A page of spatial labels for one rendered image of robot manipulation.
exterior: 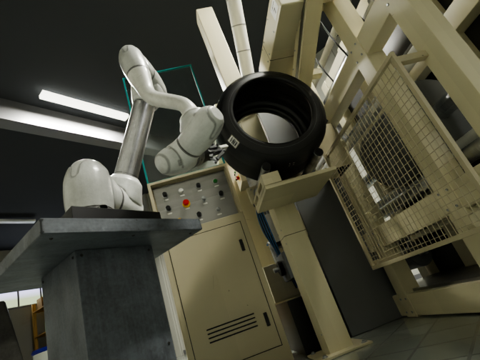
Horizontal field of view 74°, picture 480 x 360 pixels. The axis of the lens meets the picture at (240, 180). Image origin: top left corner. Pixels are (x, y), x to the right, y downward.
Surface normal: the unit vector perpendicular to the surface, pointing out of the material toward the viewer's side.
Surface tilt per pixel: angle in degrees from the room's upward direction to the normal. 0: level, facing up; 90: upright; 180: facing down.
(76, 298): 90
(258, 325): 90
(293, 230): 90
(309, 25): 162
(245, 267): 90
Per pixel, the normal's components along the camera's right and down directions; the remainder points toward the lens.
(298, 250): 0.06, -0.41
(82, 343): -0.64, -0.10
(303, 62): 0.32, 0.70
